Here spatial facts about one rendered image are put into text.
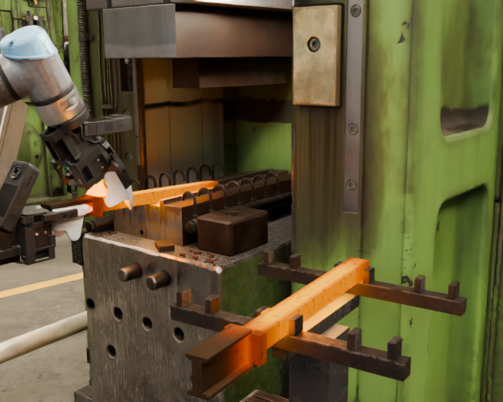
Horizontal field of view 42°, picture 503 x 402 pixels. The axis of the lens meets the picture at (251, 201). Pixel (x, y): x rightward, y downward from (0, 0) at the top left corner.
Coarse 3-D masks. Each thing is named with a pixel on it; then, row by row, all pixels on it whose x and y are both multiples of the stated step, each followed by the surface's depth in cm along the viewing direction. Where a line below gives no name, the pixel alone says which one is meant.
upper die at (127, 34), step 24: (120, 24) 127; (144, 24) 123; (168, 24) 119; (192, 24) 121; (216, 24) 126; (240, 24) 132; (264, 24) 138; (288, 24) 145; (120, 48) 128; (144, 48) 124; (168, 48) 120; (192, 48) 122; (216, 48) 127; (240, 48) 133; (264, 48) 139; (288, 48) 146
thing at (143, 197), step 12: (144, 192) 126; (156, 192) 128; (168, 192) 130; (180, 192) 133; (48, 204) 110; (60, 204) 111; (72, 204) 112; (96, 204) 116; (120, 204) 121; (144, 204) 126; (84, 216) 115; (96, 216) 116
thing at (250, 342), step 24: (360, 264) 94; (312, 288) 85; (336, 288) 87; (264, 312) 77; (288, 312) 77; (312, 312) 81; (216, 336) 68; (240, 336) 68; (264, 336) 70; (192, 360) 64; (216, 360) 65; (240, 360) 69; (264, 360) 70; (192, 384) 64; (216, 384) 65
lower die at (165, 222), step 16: (224, 176) 164; (272, 176) 155; (288, 176) 156; (192, 192) 135; (256, 192) 143; (272, 192) 148; (128, 208) 135; (144, 208) 132; (160, 208) 129; (176, 208) 126; (192, 208) 128; (208, 208) 131; (288, 208) 154; (128, 224) 136; (144, 224) 132; (160, 224) 129; (176, 224) 127; (176, 240) 127; (192, 240) 129
